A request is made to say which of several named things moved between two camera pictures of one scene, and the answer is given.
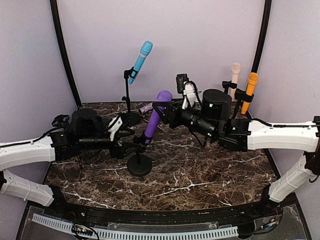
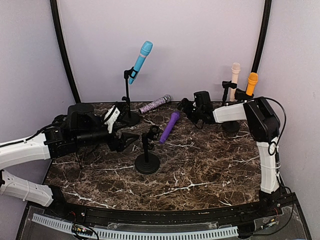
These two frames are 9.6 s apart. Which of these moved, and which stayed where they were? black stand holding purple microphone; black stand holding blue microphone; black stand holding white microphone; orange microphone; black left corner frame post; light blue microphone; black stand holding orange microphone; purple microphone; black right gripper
Moved: purple microphone; black right gripper; black stand holding purple microphone
Stayed: light blue microphone; orange microphone; black stand holding orange microphone; black left corner frame post; black stand holding blue microphone; black stand holding white microphone
